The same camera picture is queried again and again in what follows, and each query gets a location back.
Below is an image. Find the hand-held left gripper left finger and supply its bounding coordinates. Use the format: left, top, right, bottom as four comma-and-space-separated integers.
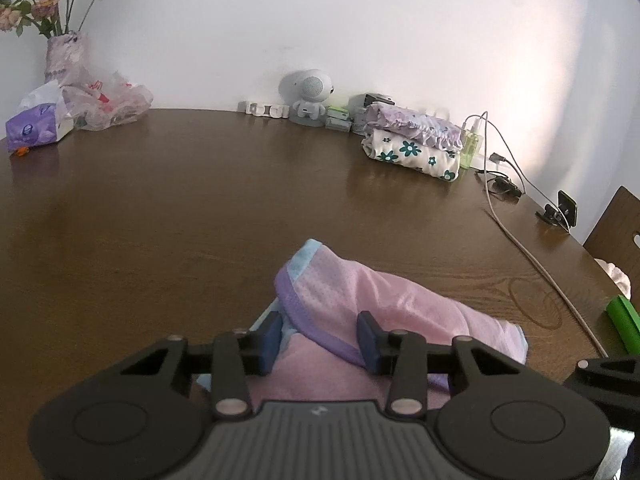
107, 310, 286, 420

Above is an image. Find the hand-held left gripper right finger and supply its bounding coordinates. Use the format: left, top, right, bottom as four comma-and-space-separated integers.
356, 311, 523, 418

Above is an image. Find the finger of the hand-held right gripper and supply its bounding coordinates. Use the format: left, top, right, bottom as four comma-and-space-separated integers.
562, 355, 640, 433

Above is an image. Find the pink purple blue mesh garment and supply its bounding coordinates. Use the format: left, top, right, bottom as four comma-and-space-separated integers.
197, 239, 529, 411

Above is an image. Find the green plastic bar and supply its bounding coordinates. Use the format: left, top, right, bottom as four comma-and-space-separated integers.
606, 294, 640, 356

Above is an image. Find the pale fluffy cloth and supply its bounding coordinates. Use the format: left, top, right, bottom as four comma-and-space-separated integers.
594, 257, 635, 302

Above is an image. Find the wooden chair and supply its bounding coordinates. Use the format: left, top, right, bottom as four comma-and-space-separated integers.
582, 186, 640, 282

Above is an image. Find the folded white floral cloth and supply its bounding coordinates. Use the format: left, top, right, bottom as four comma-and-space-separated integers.
361, 129, 462, 183

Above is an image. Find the black phone stand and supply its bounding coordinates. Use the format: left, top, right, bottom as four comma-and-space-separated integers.
535, 190, 579, 234

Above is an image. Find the green translucent bottle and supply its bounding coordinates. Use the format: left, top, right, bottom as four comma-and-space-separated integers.
460, 130, 484, 170

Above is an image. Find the grey box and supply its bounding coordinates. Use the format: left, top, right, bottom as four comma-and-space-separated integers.
347, 94, 381, 136

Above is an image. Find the white robot-shaped speaker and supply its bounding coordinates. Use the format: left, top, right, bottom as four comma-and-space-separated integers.
277, 67, 335, 128

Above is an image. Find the clear plastic bag red print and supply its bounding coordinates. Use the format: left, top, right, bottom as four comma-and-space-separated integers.
62, 70, 154, 132

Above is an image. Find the purple white tissue box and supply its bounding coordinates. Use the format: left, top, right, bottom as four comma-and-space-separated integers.
5, 80, 76, 153

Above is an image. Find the purple patterned vase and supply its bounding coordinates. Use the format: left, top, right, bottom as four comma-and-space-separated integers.
44, 30, 92, 84

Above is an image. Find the thick beige cable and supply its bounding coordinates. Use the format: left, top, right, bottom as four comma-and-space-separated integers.
482, 115, 609, 359

